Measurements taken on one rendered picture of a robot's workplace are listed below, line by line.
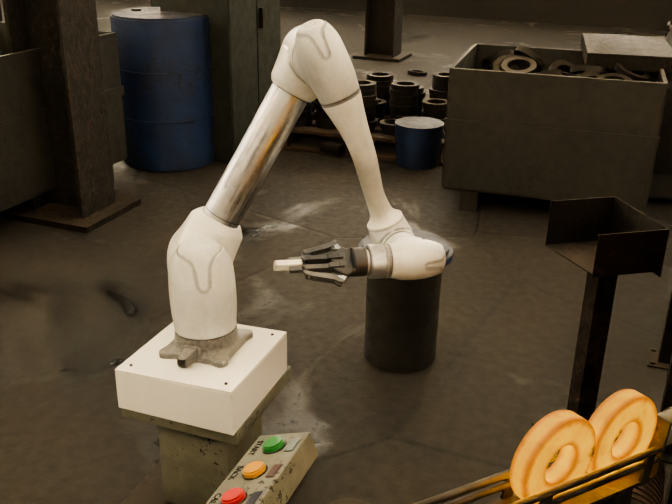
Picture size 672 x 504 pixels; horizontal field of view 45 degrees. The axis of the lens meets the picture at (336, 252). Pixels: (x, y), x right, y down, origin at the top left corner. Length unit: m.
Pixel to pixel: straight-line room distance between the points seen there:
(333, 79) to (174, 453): 1.02
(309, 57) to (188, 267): 0.56
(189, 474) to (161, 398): 0.29
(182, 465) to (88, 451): 0.44
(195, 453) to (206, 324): 0.36
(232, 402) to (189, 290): 0.28
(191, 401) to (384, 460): 0.72
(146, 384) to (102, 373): 0.93
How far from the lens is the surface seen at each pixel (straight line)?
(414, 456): 2.47
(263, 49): 5.27
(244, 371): 1.95
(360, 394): 2.72
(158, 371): 1.99
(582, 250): 2.40
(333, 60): 1.88
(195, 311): 1.95
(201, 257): 1.93
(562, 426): 1.25
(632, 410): 1.38
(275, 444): 1.47
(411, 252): 2.08
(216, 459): 2.12
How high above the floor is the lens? 1.49
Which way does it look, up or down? 23 degrees down
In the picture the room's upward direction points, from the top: 1 degrees clockwise
